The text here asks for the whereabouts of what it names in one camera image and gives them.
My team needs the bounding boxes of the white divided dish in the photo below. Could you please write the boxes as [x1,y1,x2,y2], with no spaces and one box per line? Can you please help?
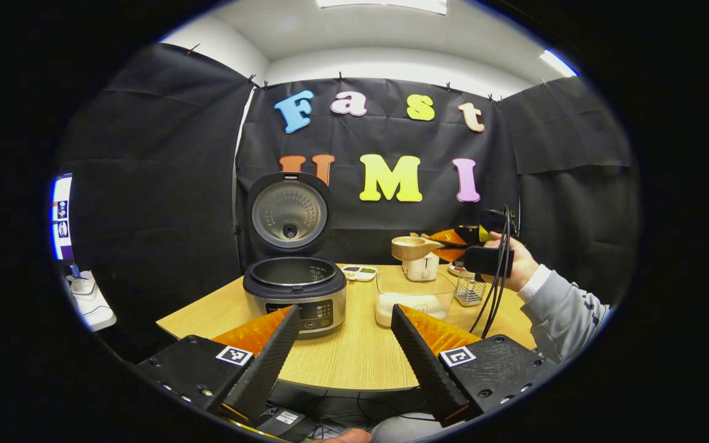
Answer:
[341,265,378,282]

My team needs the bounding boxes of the wire chopstick holder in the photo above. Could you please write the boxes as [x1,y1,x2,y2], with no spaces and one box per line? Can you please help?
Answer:
[454,276,488,308]

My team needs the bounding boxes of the white wall poster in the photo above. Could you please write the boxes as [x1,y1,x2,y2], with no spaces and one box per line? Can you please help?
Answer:
[50,174,75,262]

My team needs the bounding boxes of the white toaster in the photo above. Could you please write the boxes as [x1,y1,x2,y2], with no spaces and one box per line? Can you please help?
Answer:
[401,252,440,282]

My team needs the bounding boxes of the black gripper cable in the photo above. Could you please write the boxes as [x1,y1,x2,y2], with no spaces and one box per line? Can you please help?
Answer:
[470,206,515,339]

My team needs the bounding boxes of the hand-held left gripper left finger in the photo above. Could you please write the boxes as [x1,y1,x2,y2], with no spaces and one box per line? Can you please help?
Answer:
[136,305,302,425]

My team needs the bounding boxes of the person's grey trousers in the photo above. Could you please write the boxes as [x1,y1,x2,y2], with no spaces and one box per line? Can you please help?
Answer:
[370,413,444,443]

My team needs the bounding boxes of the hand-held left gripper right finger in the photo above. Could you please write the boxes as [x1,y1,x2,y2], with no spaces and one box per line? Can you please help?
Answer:
[390,303,561,428]

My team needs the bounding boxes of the clear container of rice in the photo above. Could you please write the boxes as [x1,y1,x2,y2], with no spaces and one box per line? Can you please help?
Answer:
[374,271,457,328]

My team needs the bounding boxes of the small ceiling light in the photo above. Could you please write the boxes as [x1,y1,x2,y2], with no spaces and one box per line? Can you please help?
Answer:
[539,49,579,78]

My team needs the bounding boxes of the wooden spoon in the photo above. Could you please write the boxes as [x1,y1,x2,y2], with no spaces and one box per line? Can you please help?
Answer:
[391,236,457,262]

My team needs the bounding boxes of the black backdrop cloth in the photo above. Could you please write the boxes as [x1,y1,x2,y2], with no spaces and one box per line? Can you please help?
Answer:
[56,43,638,364]

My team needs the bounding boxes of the long ceiling light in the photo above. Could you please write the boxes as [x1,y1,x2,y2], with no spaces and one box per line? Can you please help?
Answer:
[316,0,447,16]

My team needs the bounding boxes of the white plastic device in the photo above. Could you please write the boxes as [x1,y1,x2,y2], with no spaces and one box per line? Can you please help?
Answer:
[65,271,116,333]

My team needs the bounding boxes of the black silver rice cooker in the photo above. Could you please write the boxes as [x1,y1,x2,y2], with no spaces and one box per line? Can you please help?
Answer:
[242,172,348,339]

